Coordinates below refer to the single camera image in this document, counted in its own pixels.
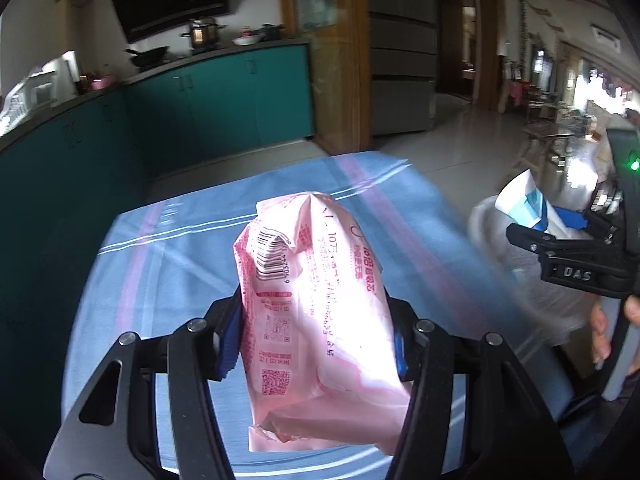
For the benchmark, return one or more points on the blue white wrapper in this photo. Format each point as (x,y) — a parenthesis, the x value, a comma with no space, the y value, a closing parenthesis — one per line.
(520,195)

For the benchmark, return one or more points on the white container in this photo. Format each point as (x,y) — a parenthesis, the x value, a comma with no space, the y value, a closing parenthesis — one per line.
(70,72)

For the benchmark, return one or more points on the glass dining table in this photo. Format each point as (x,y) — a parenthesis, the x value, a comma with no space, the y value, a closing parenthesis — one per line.
(547,135)

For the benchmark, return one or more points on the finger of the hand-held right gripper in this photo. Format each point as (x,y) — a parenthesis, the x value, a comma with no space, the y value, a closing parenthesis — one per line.
(570,272)
(570,219)

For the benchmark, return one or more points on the pink plastic packet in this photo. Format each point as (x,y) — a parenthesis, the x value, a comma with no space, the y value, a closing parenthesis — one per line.
(310,310)

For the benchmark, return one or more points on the pink container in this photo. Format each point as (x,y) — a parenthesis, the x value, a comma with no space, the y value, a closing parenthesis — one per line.
(101,82)

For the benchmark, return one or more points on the white dish rack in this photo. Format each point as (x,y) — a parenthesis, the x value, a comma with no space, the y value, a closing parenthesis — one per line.
(27,100)

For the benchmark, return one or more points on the white plastic bag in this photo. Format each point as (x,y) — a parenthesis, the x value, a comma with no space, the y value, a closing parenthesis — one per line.
(515,280)

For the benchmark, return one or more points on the person's right hand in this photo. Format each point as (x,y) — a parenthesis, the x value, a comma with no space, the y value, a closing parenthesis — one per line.
(600,335)

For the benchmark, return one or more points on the black range hood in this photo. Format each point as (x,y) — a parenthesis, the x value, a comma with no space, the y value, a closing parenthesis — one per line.
(170,5)

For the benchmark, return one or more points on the dark kitchen countertop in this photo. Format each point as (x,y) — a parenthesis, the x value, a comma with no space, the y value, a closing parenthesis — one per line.
(150,71)

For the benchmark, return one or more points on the blue striped table cloth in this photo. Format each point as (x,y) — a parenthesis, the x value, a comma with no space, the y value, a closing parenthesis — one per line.
(175,270)

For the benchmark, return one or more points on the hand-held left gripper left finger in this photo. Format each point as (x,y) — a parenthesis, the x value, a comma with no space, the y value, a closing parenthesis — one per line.
(227,347)

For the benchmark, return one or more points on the white air conditioner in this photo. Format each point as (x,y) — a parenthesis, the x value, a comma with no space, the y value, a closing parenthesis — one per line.
(607,38)

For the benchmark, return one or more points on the wooden doorway frame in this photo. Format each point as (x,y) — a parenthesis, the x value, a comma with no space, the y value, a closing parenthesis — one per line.
(490,45)

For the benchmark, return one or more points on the dark lidded pot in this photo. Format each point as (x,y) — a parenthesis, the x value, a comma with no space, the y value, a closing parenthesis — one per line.
(272,33)

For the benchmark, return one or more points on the black wok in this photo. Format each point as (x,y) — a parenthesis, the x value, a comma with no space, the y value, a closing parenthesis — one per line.
(149,56)

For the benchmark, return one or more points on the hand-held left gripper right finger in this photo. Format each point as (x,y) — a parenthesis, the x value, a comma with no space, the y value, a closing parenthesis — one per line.
(401,355)

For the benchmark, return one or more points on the teal base cabinets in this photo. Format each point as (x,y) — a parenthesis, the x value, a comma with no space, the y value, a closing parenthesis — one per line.
(225,95)

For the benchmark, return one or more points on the steel cooking pot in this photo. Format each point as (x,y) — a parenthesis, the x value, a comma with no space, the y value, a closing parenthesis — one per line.
(202,36)

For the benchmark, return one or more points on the hanging vine decoration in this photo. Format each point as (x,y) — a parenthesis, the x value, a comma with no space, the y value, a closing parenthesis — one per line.
(524,35)

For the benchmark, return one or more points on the white bowl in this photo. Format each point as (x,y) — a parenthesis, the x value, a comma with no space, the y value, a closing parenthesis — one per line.
(247,40)

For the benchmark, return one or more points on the pink cloth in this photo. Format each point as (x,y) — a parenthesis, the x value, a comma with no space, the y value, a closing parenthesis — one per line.
(517,92)

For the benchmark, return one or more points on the grey refrigerator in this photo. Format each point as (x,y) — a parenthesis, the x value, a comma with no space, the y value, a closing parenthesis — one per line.
(400,50)

